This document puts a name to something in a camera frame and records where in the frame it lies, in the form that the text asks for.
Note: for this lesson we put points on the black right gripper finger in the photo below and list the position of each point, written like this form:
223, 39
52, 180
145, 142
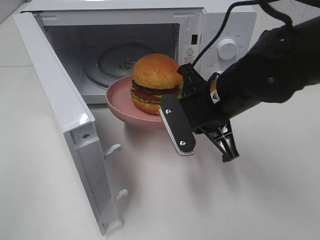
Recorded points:
222, 137
177, 125

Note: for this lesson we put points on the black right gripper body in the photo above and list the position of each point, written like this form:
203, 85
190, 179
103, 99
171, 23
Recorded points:
196, 101

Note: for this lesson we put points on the burger with lettuce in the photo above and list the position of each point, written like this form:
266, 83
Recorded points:
153, 76

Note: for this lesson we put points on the pink plate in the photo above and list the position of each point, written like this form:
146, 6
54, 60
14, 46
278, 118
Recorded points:
119, 101

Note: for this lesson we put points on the white microwave door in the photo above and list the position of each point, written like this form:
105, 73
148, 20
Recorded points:
58, 60

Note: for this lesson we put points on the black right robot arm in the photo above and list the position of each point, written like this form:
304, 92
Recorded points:
282, 61

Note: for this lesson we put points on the white warning label sticker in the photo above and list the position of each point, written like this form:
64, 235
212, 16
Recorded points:
189, 54

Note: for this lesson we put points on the white upper power knob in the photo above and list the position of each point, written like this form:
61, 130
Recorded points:
227, 48

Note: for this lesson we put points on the glass microwave turntable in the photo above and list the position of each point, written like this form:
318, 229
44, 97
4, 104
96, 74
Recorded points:
103, 64

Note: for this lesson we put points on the white microwave oven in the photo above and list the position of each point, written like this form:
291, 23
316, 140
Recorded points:
184, 22

